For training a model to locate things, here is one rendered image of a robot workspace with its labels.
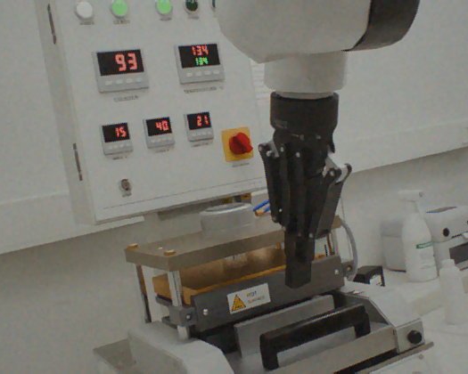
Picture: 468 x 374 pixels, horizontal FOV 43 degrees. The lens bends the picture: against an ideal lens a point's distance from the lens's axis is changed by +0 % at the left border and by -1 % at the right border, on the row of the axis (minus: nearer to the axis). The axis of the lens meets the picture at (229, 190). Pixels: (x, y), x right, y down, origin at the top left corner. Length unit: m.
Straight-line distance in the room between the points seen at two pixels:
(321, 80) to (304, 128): 0.05
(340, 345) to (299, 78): 0.33
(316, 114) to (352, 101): 1.28
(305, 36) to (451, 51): 1.91
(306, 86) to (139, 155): 0.42
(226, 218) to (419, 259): 0.94
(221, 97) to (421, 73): 1.28
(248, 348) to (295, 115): 0.31
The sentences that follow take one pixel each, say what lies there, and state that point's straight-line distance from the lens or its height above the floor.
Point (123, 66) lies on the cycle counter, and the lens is 0.98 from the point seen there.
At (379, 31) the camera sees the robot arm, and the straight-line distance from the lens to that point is 0.55.
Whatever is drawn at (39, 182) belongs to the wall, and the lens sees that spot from 1.31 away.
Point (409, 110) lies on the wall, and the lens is 2.13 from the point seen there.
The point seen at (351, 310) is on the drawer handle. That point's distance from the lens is 0.77.
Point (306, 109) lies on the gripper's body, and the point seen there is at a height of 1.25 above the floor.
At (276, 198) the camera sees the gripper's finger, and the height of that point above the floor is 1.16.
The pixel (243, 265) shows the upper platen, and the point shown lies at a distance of 0.88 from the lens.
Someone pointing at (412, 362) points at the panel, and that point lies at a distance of 0.83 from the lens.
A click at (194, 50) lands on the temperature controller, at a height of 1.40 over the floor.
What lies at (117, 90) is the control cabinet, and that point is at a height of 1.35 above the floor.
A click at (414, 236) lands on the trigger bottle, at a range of 1.70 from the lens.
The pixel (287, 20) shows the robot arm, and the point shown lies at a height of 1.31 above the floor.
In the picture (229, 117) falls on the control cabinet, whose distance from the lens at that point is 1.04.
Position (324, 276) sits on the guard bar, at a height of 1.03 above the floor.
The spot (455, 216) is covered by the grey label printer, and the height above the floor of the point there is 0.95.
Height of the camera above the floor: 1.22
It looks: 3 degrees down
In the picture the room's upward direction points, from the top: 10 degrees counter-clockwise
